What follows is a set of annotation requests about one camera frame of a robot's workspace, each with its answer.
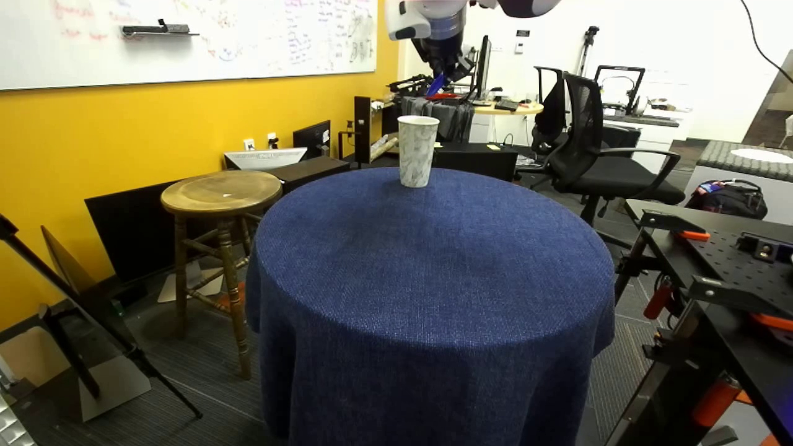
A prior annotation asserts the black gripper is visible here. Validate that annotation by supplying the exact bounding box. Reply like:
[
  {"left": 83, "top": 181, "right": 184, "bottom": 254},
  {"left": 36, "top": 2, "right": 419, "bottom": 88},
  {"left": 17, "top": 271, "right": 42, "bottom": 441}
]
[{"left": 412, "top": 32, "right": 481, "bottom": 88}]

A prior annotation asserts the white plastic cup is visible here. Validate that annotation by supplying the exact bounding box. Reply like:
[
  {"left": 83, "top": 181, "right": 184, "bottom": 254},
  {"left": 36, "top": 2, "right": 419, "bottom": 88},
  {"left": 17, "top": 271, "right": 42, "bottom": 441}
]
[{"left": 398, "top": 115, "right": 441, "bottom": 192}]

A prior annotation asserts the black computer monitor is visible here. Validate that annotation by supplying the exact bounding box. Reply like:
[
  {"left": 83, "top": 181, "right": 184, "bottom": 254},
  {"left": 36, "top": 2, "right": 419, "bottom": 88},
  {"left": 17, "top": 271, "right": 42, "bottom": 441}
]
[{"left": 474, "top": 32, "right": 497, "bottom": 104}]

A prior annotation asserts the black upright speaker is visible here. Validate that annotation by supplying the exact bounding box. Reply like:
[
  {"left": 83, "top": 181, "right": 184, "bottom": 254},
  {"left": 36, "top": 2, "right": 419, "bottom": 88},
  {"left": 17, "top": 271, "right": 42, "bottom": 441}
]
[{"left": 352, "top": 94, "right": 374, "bottom": 166}]

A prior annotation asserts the black high-back office chair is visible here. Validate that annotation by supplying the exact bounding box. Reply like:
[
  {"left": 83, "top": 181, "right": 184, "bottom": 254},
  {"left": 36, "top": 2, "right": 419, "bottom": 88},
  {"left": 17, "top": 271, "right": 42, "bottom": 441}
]
[{"left": 531, "top": 64, "right": 572, "bottom": 156}]

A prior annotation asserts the black mesh office chair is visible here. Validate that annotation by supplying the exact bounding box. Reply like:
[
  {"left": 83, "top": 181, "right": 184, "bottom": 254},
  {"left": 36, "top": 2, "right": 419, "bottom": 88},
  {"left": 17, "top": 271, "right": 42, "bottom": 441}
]
[{"left": 549, "top": 72, "right": 689, "bottom": 231}]

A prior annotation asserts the white rectangular basin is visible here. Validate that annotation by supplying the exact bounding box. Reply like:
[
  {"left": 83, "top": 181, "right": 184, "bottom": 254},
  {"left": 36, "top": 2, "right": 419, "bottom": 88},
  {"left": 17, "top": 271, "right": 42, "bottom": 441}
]
[{"left": 223, "top": 147, "right": 310, "bottom": 173}]

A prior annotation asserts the blue round tablecloth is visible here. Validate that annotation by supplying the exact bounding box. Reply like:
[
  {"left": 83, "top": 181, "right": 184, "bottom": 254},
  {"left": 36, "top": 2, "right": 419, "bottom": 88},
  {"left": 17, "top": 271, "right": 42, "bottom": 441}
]
[{"left": 244, "top": 166, "right": 618, "bottom": 446}]

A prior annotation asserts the round wooden stool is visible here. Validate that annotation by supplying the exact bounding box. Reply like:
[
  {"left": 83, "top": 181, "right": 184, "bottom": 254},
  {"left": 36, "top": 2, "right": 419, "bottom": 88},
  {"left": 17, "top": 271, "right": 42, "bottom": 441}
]
[{"left": 158, "top": 169, "right": 286, "bottom": 383}]

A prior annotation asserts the black whiteboard eraser holder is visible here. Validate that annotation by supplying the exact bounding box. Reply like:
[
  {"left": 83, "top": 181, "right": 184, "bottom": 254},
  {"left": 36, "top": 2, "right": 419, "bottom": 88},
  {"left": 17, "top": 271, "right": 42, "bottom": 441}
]
[{"left": 120, "top": 18, "right": 202, "bottom": 41}]

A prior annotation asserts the grey foam mat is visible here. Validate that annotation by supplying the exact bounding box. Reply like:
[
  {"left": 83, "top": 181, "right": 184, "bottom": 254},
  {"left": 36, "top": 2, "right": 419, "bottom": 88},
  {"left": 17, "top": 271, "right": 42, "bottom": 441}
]
[{"left": 699, "top": 137, "right": 793, "bottom": 181}]

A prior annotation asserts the black bag with red trim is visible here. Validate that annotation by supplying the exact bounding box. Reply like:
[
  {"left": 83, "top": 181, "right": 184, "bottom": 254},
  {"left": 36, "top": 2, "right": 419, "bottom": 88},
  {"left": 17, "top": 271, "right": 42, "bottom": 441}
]
[{"left": 685, "top": 176, "right": 772, "bottom": 220}]

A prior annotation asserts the low black panel cabinet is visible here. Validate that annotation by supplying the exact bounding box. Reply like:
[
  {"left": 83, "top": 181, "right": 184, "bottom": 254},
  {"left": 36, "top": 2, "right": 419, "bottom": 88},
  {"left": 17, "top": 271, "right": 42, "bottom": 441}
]
[{"left": 85, "top": 156, "right": 354, "bottom": 283}]

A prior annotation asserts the black perforated workbench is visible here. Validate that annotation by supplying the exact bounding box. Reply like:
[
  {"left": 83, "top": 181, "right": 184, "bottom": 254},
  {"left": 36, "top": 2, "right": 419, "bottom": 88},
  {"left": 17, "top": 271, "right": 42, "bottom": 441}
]
[{"left": 604, "top": 197, "right": 793, "bottom": 446}]

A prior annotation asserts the black tripod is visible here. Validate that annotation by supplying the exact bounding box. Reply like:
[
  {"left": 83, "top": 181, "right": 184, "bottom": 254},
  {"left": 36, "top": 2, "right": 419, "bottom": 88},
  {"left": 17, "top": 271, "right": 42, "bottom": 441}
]
[{"left": 0, "top": 213, "right": 203, "bottom": 422}]

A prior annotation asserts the black camera stand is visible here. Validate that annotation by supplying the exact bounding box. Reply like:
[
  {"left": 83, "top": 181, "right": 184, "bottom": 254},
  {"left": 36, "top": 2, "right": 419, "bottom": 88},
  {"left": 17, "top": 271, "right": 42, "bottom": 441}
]
[{"left": 576, "top": 22, "right": 602, "bottom": 79}]

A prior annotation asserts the black open frame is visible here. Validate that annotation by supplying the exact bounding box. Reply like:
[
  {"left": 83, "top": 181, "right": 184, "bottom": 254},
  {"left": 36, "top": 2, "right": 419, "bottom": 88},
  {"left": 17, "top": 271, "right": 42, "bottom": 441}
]
[{"left": 592, "top": 62, "right": 649, "bottom": 117}]

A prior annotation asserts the wall whiteboard with writing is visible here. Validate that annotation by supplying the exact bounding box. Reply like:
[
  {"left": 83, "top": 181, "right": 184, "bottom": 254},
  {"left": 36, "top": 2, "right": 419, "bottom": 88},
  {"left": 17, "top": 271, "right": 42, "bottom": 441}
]
[{"left": 0, "top": 0, "right": 379, "bottom": 94}]

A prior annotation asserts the black hanging cable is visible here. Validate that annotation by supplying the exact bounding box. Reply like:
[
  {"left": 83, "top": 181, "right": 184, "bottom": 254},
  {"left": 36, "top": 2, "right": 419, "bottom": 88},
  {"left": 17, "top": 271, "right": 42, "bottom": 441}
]
[{"left": 738, "top": 0, "right": 793, "bottom": 84}]

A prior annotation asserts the grey tripod base plate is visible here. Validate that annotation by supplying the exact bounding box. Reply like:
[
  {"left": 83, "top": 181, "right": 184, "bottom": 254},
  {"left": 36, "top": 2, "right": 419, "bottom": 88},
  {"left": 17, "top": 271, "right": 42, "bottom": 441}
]
[{"left": 77, "top": 352, "right": 155, "bottom": 423}]

